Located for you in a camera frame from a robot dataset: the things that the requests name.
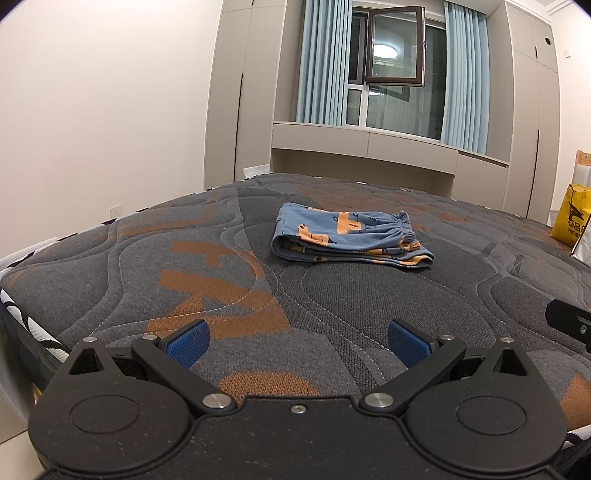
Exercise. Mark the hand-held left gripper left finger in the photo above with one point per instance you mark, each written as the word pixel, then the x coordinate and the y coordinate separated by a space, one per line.
pixel 187 344

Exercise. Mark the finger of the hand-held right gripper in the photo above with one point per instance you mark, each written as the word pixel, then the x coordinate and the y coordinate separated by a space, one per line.
pixel 570 323

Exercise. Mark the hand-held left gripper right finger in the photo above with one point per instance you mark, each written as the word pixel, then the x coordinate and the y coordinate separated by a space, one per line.
pixel 408 344

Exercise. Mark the blue pants with orange print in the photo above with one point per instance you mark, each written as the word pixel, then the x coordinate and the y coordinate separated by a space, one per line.
pixel 351 235

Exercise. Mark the silver foil bag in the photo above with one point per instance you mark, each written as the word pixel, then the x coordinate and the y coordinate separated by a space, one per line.
pixel 584 249

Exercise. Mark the grey and orange quilted mattress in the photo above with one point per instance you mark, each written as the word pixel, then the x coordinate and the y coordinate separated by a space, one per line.
pixel 323 295

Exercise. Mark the yellow bag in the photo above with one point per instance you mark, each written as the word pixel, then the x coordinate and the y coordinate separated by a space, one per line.
pixel 572 214

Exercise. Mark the wooden bed headboard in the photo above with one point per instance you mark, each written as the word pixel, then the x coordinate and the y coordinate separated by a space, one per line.
pixel 582 168

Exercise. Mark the beige window bench cabinet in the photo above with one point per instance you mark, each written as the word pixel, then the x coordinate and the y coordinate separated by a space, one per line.
pixel 392 154

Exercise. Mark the beige wardrobe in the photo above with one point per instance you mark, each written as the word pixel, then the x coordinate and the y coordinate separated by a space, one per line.
pixel 249 92
pixel 526 115

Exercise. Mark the light blue curtain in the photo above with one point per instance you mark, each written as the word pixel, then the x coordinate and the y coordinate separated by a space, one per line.
pixel 323 60
pixel 464 78

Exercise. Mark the window with open sash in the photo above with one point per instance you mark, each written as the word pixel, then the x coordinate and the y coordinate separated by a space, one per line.
pixel 397 69

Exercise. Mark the white wall socket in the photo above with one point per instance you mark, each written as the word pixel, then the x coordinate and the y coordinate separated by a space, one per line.
pixel 115 211

